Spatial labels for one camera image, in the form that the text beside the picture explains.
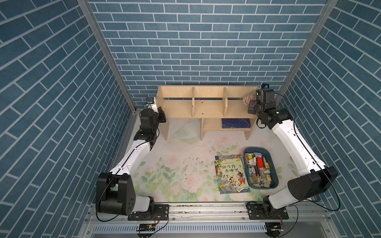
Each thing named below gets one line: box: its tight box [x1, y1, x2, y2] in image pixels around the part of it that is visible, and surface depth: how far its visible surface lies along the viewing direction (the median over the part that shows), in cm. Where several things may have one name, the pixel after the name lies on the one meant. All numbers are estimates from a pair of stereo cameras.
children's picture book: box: [214, 154, 251, 195], surface depth 87 cm
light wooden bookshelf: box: [155, 85, 259, 141], surface depth 89 cm
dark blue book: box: [221, 118, 252, 129], surface depth 95 cm
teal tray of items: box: [243, 146, 279, 189], surface depth 88 cm
